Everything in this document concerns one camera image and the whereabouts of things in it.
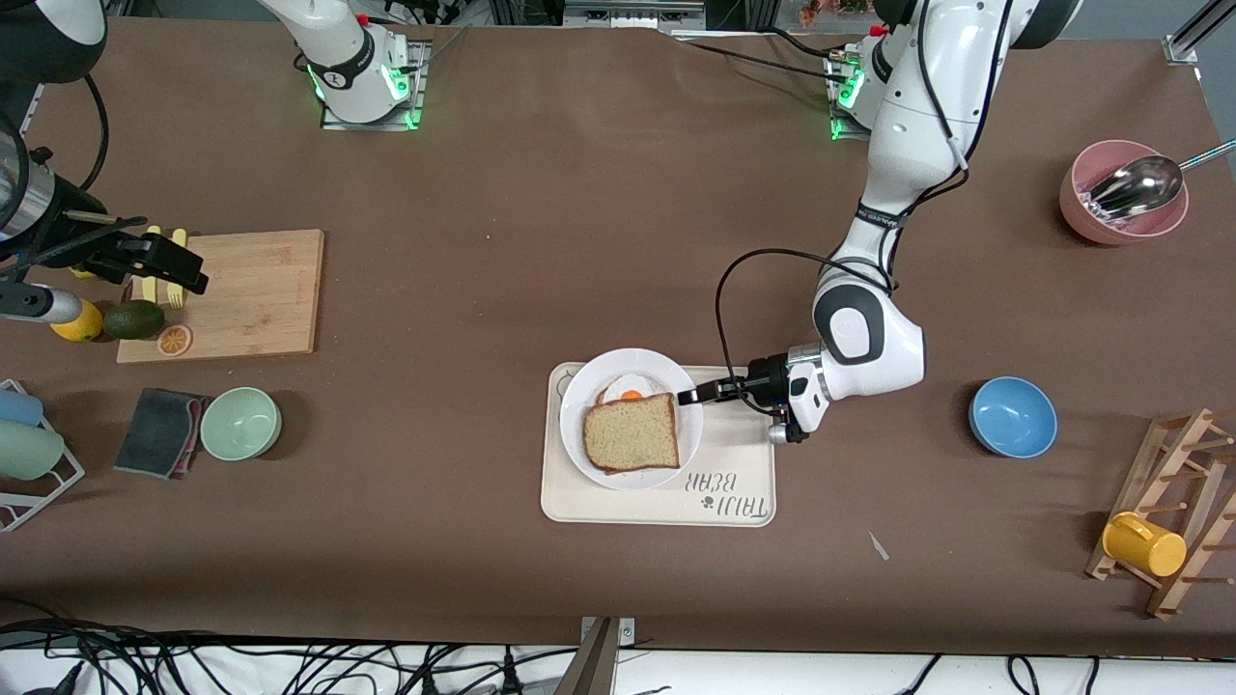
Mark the white wire rack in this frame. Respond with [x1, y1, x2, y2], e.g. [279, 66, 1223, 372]
[0, 378, 86, 534]

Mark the black floor cable tangle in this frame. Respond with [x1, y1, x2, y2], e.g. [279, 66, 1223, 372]
[0, 597, 580, 695]

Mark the metal scoop spoon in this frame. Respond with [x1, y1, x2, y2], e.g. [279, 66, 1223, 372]
[1089, 138, 1236, 219]

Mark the blue bowl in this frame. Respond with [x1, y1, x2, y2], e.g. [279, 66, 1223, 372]
[969, 376, 1059, 459]

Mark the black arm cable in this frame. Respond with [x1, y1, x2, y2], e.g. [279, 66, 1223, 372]
[715, 0, 1015, 418]
[82, 72, 110, 194]

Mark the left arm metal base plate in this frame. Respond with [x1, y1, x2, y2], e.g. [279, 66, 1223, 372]
[828, 53, 876, 143]

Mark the light blue cup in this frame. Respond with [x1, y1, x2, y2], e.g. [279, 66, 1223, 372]
[0, 389, 45, 428]

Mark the dark green avocado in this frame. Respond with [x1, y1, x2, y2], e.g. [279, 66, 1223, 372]
[102, 299, 166, 341]

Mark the black tabletop cable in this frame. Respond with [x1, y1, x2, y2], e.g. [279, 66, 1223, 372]
[673, 34, 856, 86]

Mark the dark equipment frame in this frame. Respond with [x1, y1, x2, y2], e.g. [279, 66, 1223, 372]
[488, 0, 785, 32]

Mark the white round plate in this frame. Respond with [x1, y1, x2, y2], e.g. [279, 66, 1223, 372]
[559, 347, 705, 492]

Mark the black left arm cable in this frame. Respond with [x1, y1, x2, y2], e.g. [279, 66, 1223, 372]
[715, 0, 1015, 418]

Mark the bamboo cutting board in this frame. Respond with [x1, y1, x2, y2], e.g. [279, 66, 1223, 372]
[116, 229, 326, 365]

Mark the sage green cup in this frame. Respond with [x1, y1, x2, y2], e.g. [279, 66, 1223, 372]
[0, 421, 67, 482]

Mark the fried egg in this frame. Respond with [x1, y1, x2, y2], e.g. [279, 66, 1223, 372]
[601, 373, 677, 406]

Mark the grey folded cloth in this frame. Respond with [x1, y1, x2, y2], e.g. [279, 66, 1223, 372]
[113, 387, 215, 480]

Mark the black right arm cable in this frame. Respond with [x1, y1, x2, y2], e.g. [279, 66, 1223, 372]
[82, 72, 110, 194]

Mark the yellow mug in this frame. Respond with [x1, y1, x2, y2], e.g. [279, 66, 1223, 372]
[1102, 512, 1188, 578]

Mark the wooden peg rack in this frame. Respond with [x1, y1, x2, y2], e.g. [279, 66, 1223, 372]
[1085, 408, 1236, 621]

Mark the cream bear print tray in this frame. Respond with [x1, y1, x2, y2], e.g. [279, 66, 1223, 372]
[540, 363, 776, 528]

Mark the mint green bowl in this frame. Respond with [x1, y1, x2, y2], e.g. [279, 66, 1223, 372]
[200, 387, 283, 461]

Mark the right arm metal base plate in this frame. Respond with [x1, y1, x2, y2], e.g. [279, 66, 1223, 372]
[321, 37, 428, 132]

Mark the pink bowl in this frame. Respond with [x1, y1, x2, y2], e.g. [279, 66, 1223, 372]
[1059, 140, 1190, 246]

